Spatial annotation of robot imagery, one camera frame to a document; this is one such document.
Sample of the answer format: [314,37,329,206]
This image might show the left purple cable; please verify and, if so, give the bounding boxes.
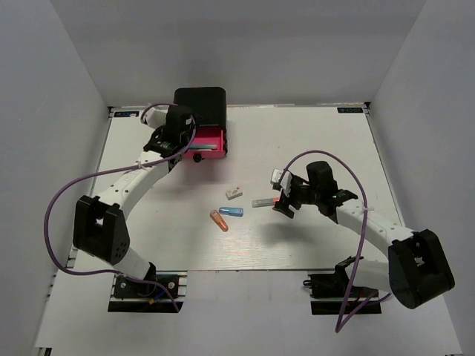
[43,103,197,312]

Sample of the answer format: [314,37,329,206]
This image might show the orange correction tape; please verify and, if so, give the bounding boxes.
[209,210,229,232]

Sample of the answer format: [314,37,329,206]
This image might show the purple cable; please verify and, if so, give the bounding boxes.
[280,150,393,334]
[43,103,197,312]

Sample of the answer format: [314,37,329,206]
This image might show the blue cap highlighter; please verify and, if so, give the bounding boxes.
[190,145,217,151]

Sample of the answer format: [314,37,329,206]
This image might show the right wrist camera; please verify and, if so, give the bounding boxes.
[270,169,292,197]

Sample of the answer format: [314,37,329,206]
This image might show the blue correction tape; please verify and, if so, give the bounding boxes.
[218,207,243,217]

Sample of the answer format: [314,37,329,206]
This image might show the white staples box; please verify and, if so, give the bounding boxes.
[225,186,243,200]

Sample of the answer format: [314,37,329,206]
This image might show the black drawer cabinet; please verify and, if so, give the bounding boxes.
[174,87,227,138]

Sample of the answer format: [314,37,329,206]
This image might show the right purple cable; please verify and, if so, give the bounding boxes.
[280,150,393,334]

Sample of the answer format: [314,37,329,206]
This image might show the orange cap highlighter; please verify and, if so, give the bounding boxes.
[252,197,279,208]

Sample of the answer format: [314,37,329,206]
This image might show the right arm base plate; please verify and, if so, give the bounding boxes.
[303,271,381,316]

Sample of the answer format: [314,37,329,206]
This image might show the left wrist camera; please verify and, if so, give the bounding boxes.
[140,106,167,130]

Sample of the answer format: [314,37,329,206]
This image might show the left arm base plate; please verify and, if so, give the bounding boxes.
[108,271,188,314]

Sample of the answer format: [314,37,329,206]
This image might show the left blue table sticker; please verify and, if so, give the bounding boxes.
[113,111,140,117]

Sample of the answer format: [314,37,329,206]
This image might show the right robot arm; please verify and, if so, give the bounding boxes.
[270,161,455,309]

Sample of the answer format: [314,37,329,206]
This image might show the blue table corner sticker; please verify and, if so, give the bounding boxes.
[337,107,364,113]

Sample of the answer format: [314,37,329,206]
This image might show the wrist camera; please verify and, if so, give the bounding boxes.
[140,106,167,130]
[270,169,292,197]

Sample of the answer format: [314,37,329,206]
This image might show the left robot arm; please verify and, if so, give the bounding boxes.
[73,105,197,296]

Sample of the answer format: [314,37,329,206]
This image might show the black round drawer knob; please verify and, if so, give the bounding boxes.
[193,154,204,163]

